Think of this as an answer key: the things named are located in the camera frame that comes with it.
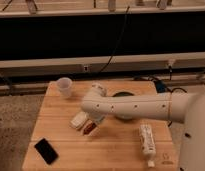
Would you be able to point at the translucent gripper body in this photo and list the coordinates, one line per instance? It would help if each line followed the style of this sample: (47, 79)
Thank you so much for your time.
(94, 126)

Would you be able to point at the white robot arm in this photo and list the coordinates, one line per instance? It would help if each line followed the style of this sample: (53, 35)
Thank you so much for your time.
(186, 108)

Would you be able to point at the green bowl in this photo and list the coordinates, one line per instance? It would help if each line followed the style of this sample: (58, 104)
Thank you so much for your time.
(123, 117)

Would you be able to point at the clear plastic cup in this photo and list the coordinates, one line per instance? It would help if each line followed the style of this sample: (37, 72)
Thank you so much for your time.
(64, 86)

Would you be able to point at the white tube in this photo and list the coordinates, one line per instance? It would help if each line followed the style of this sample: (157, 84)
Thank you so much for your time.
(147, 144)

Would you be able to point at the black smartphone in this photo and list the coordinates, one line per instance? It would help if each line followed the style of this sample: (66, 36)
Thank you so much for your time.
(46, 151)

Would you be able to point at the blue power adapter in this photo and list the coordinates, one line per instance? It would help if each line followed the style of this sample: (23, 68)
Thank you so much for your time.
(160, 87)

